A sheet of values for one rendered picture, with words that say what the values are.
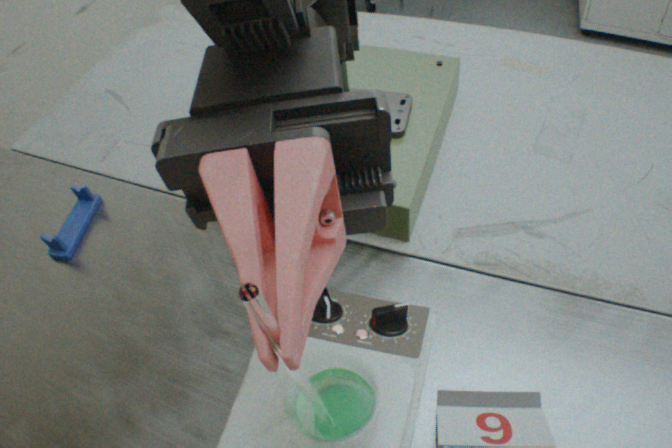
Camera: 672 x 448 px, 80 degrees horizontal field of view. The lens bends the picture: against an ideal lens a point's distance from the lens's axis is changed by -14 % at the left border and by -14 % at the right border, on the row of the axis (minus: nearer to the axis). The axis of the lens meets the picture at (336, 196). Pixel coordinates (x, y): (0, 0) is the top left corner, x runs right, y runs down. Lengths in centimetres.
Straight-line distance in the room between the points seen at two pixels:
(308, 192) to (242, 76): 7
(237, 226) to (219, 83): 7
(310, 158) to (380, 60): 47
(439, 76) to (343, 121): 42
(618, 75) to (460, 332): 49
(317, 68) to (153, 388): 36
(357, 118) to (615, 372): 35
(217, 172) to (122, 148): 55
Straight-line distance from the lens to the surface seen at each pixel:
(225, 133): 19
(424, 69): 61
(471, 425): 40
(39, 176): 77
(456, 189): 54
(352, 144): 21
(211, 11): 18
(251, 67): 21
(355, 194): 21
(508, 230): 51
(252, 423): 34
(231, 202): 17
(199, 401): 45
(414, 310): 41
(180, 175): 19
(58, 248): 62
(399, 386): 33
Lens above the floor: 130
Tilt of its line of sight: 49 degrees down
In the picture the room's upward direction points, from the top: 10 degrees counter-clockwise
